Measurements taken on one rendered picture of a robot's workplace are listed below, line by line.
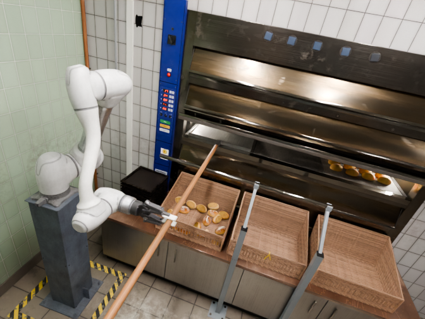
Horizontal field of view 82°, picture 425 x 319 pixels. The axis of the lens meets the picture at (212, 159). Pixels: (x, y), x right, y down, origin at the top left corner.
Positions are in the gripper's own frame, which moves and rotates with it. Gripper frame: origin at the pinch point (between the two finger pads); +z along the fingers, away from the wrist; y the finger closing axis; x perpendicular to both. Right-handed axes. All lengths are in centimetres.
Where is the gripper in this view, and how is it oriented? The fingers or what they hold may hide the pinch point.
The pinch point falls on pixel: (169, 219)
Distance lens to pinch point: 127.1
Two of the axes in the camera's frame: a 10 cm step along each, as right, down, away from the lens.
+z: 9.5, 2.8, -1.6
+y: -1.7, 8.6, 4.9
